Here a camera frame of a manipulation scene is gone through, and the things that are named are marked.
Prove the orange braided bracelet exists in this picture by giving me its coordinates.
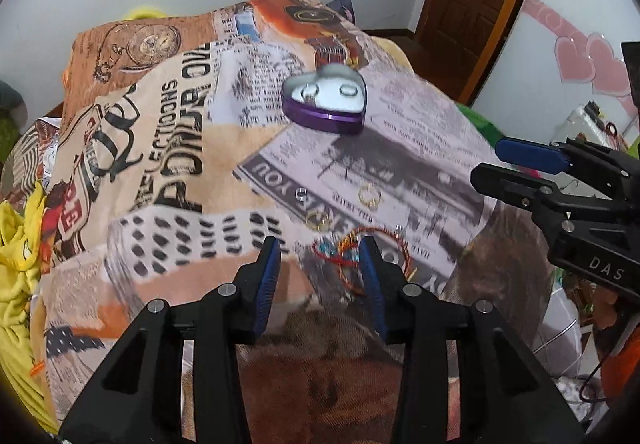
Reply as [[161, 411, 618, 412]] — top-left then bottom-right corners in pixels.
[[336, 226, 414, 283]]

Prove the red string bracelet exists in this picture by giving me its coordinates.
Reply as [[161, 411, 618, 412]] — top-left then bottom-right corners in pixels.
[[311, 237, 364, 298]]

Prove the white sliding wardrobe door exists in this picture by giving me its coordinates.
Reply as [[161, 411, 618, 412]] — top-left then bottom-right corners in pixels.
[[472, 0, 639, 143]]

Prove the newspaper print blanket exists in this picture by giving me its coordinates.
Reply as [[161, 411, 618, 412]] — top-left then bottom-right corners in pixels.
[[42, 0, 552, 443]]

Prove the purple heart-shaped tin box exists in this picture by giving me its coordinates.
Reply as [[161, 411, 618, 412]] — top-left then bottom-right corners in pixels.
[[281, 64, 367, 135]]

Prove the brown wooden door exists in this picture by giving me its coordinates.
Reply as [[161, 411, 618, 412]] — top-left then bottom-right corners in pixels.
[[414, 0, 544, 105]]

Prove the yellow cloth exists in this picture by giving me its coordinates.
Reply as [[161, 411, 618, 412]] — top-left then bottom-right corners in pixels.
[[1, 185, 58, 433]]

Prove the dark blue bag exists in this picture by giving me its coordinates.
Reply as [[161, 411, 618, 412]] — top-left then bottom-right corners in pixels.
[[326, 0, 356, 24]]

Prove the yellow round cushion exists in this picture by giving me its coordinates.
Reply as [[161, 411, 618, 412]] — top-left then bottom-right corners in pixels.
[[122, 6, 168, 22]]

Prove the dark green pillow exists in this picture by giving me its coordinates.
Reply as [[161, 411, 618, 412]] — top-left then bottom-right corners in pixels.
[[0, 80, 26, 117]]

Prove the thin gold ring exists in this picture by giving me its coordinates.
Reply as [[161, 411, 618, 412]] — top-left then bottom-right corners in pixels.
[[305, 210, 332, 232]]

